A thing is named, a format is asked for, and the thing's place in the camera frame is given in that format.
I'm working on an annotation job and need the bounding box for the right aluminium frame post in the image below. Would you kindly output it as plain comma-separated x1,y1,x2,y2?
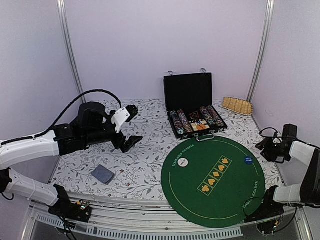
246,0,275,102

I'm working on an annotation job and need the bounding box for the left aluminium frame post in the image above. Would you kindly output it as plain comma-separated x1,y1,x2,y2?
56,0,84,95

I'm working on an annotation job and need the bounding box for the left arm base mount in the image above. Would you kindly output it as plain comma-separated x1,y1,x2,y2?
48,184,92,223

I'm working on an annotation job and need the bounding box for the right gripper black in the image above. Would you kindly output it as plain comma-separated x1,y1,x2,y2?
255,136,288,163

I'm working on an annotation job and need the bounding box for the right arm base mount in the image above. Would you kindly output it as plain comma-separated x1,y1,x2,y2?
242,185,285,235

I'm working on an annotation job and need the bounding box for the black poker chip case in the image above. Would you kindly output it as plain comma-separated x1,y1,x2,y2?
163,69,228,140

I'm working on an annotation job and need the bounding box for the blue small blind button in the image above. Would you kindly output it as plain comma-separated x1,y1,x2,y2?
244,156,254,165

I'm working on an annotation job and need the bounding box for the playing card deck box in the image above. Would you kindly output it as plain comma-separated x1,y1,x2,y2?
190,120,210,132

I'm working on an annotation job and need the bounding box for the blue grey folded cloth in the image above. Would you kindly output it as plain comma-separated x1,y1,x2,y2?
90,164,115,185

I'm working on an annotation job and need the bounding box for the green round poker mat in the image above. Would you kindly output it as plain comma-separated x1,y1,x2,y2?
161,136,266,228

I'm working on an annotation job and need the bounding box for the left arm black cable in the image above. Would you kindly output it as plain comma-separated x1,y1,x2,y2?
0,89,123,146

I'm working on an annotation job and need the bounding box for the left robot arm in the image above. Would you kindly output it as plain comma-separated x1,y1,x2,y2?
0,102,142,217

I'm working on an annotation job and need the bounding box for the poker chip row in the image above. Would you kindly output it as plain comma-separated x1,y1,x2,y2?
169,110,185,135
177,109,193,134
199,106,215,126
206,105,225,128

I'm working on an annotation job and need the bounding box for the woven bamboo tray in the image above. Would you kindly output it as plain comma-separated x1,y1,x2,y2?
222,97,254,116

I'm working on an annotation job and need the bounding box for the white dealer button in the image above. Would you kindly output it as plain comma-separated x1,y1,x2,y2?
178,158,189,168

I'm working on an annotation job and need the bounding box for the poker chip row far right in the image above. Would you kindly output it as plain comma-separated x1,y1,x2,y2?
206,105,225,128

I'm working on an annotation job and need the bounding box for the poker chip row far left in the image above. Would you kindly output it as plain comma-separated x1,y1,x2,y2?
169,110,185,135

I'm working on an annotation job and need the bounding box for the triangular all in card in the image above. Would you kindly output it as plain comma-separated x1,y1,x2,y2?
189,111,201,122

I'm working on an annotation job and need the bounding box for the orange big blind button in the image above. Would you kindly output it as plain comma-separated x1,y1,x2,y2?
196,124,206,131

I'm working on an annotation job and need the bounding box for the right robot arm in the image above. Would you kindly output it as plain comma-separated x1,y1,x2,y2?
113,117,307,208

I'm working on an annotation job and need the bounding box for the aluminium frame post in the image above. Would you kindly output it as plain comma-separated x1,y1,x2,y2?
246,0,275,102
56,0,84,95

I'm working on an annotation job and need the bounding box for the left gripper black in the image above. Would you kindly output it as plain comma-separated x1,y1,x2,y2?
84,110,144,153

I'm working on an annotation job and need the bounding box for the front aluminium rail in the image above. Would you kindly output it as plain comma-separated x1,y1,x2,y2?
21,196,314,240

